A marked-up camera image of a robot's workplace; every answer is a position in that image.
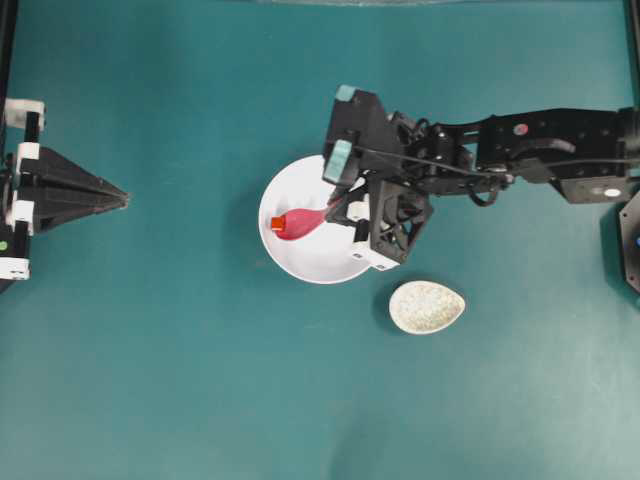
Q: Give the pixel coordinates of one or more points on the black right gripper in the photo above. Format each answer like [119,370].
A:
[387,218]

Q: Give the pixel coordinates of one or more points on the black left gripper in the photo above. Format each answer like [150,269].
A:
[21,217]

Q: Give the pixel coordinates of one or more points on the red plastic spoon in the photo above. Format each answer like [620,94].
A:
[301,222]

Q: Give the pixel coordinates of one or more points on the red block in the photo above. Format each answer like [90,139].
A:
[278,223]

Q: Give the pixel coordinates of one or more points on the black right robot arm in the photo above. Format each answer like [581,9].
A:
[587,156]

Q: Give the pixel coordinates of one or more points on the white round bowl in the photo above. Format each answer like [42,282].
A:
[322,256]

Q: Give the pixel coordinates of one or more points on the speckled egg-shaped dish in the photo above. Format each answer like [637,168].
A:
[425,307]

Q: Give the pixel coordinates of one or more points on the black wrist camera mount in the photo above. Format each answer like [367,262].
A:
[359,134]

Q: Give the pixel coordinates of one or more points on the black aluminium frame rail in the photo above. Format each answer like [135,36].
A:
[8,11]

